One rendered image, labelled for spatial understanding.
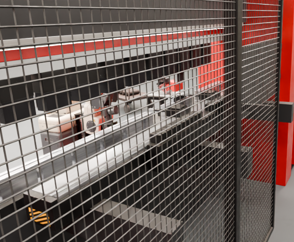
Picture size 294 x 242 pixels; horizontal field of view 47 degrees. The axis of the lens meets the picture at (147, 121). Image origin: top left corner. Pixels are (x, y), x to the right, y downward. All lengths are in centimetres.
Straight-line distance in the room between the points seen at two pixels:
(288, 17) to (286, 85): 56
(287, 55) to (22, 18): 234
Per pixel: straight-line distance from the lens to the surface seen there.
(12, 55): 137
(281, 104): 268
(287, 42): 306
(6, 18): 115
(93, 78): 166
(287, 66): 308
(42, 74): 145
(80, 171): 130
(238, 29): 122
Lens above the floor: 149
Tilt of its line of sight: 15 degrees down
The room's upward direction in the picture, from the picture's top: 4 degrees counter-clockwise
